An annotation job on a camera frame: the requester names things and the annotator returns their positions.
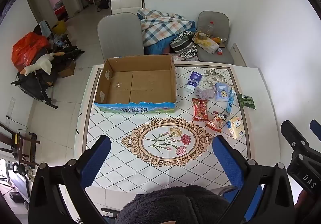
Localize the orange snack packet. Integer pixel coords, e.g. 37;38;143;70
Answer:
205;111;229;133

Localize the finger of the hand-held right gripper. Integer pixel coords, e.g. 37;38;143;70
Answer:
280;120;309;150
310;119;321;139

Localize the grey upholstered chair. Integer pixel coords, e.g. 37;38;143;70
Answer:
97;12;145;63

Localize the blue tissue pack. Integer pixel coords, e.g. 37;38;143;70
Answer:
215;82;232;102

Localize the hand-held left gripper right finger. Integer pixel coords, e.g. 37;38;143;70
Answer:
212;135;295;224

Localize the red plastic bag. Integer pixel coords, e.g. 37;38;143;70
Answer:
11;32;49;65

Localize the grey cloth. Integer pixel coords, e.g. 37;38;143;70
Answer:
194;87;217;101

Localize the white goose plush toy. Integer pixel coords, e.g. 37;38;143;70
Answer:
20;52;63;74

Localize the white chair back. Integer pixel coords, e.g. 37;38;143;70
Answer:
110;0;143;15

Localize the green snack packet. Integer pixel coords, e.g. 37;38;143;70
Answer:
238;93;256;110

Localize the plaid blanket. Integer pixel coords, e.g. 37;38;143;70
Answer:
137;8;196;46

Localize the black stroller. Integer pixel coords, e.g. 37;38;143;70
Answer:
11;46;84;109

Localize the blue-grey cloth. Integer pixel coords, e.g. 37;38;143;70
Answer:
39;20;52;36

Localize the red snack packet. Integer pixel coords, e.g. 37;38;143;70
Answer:
192;98;210;122

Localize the grey chair with clutter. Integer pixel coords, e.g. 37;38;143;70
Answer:
196;11;234;64

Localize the yellow bag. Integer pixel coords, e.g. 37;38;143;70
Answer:
51;20;67;35

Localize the yellow and white package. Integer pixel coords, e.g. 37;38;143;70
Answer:
194;36;220;54

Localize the yellow tissue pack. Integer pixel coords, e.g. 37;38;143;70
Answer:
226;117;246;140

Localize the blue quilt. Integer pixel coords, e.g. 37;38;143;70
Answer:
144;21;196;55

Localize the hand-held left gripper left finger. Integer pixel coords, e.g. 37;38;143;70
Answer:
27;135;112;224

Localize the wooden rack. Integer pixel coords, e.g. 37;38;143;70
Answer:
0;121;41;164

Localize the black and white patterned bag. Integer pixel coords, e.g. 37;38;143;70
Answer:
170;30;198;59

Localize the light blue slim packet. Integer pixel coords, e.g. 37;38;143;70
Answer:
226;87;237;114

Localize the dark fleece clothing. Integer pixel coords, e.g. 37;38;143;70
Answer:
118;185;230;224

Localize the clear plastic bottle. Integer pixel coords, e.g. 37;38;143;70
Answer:
206;21;216;36

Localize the purple and white carton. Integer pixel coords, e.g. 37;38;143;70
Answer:
186;71;203;93

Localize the small cardboard box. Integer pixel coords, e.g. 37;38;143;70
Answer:
59;61;76;78

